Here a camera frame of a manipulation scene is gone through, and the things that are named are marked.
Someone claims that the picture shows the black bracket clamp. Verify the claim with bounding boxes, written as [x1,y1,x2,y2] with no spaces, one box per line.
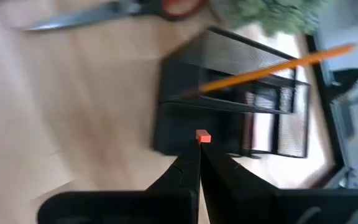
[330,67,358,95]

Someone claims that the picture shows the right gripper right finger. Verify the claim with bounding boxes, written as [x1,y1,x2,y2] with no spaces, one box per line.
[200,142,358,224]

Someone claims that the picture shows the black mesh desk organizer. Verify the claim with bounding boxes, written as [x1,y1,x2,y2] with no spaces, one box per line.
[152,26,311,159]

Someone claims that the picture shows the small red eraser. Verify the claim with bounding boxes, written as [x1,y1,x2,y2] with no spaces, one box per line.
[195,129,213,144]

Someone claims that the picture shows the red-handled scissors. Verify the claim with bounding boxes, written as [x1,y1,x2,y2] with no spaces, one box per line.
[22,0,209,32]

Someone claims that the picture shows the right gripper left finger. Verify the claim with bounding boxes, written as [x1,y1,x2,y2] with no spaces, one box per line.
[37,141,202,224]

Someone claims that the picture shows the green potted plant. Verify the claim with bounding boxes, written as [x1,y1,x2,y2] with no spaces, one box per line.
[218,0,326,35]

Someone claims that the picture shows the yellow pencil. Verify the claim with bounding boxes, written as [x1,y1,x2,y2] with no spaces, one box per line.
[197,44,357,94]

